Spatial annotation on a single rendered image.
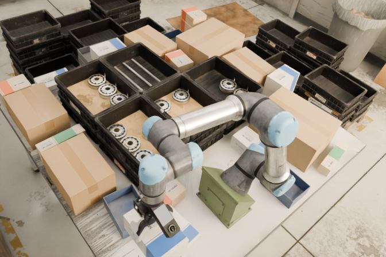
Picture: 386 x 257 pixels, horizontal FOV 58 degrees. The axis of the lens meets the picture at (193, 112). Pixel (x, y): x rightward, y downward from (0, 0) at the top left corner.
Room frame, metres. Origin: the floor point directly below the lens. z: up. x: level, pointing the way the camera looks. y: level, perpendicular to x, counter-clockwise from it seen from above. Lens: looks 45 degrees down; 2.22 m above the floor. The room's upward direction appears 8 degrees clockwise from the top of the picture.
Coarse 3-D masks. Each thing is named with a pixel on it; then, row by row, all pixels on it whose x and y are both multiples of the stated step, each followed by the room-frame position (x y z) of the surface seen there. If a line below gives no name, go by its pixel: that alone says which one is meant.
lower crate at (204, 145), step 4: (220, 128) 1.31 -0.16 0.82; (224, 128) 1.33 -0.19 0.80; (216, 132) 1.28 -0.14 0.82; (220, 132) 1.33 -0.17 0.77; (212, 136) 1.25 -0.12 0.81; (216, 136) 1.30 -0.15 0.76; (220, 136) 1.33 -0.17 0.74; (204, 140) 1.21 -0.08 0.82; (208, 140) 1.25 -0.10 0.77; (212, 140) 1.27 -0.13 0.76; (216, 140) 1.31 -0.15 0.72; (200, 144) 1.19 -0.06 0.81; (204, 144) 1.23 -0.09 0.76; (208, 144) 1.25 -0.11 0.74; (212, 144) 1.28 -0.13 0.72; (200, 148) 1.20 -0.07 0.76; (204, 148) 1.24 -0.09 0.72
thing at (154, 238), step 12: (132, 216) 0.55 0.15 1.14; (156, 228) 0.52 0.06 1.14; (144, 240) 0.48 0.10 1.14; (156, 240) 0.48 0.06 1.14; (168, 240) 0.49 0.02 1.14; (180, 240) 0.50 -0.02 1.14; (144, 252) 0.47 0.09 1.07; (156, 252) 0.45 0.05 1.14; (168, 252) 0.45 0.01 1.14; (180, 252) 0.48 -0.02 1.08
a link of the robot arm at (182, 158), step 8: (176, 136) 0.68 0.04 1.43; (160, 144) 0.65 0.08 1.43; (168, 144) 0.64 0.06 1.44; (176, 144) 0.64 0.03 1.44; (184, 144) 0.65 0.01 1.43; (192, 144) 0.65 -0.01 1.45; (160, 152) 0.63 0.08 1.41; (168, 152) 0.62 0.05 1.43; (176, 152) 0.61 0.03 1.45; (184, 152) 0.61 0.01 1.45; (192, 152) 0.62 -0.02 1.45; (200, 152) 0.63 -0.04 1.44; (168, 160) 0.58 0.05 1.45; (176, 160) 0.58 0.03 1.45; (184, 160) 0.59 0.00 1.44; (192, 160) 0.60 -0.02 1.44; (200, 160) 0.61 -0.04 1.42; (176, 168) 0.56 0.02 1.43; (184, 168) 0.57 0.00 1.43; (192, 168) 0.59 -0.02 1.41; (176, 176) 0.55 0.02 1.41
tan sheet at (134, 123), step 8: (136, 112) 1.33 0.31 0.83; (120, 120) 1.25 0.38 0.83; (128, 120) 1.26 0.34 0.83; (136, 120) 1.27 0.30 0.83; (144, 120) 1.28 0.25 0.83; (128, 128) 1.20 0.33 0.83; (136, 128) 1.21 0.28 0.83; (136, 136) 1.16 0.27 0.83; (144, 144) 1.11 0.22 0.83; (152, 152) 1.07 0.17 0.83
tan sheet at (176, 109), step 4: (172, 92) 1.53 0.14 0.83; (164, 96) 1.49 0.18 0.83; (168, 96) 1.49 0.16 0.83; (168, 100) 1.46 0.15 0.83; (192, 100) 1.49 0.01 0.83; (172, 104) 1.43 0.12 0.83; (176, 104) 1.44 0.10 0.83; (184, 104) 1.44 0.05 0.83; (188, 104) 1.45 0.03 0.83; (192, 104) 1.45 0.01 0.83; (196, 104) 1.46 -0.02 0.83; (172, 108) 1.40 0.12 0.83; (176, 108) 1.40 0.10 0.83; (180, 108) 1.41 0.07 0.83; (184, 108) 1.41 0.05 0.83; (188, 108) 1.42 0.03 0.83; (192, 108) 1.42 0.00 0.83; (196, 108) 1.43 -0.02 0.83; (172, 112) 1.37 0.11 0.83; (176, 112) 1.37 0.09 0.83; (180, 112) 1.38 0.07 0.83; (184, 112) 1.38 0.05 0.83; (172, 116) 1.34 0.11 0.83
